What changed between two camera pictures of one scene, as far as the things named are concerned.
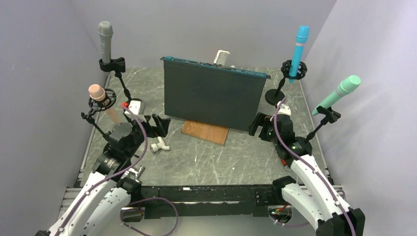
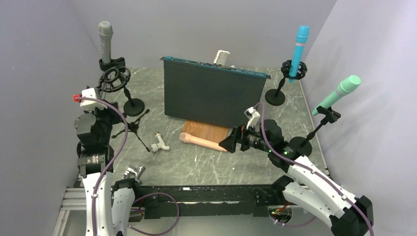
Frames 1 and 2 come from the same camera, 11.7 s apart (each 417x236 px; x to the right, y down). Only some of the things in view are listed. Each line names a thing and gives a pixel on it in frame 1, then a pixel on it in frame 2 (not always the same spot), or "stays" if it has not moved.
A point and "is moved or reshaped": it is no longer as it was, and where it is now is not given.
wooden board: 213,133 stays
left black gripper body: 150,132 -> 107,117
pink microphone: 97,93 -> 186,137
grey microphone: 105,31 stays
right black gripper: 261,119 -> 239,134
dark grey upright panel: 212,94 stays
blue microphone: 296,66 stays
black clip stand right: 302,146 stays
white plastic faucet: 154,147 stays
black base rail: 228,200 stays
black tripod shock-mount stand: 96,106 is moved or reshaped
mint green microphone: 346,85 stays
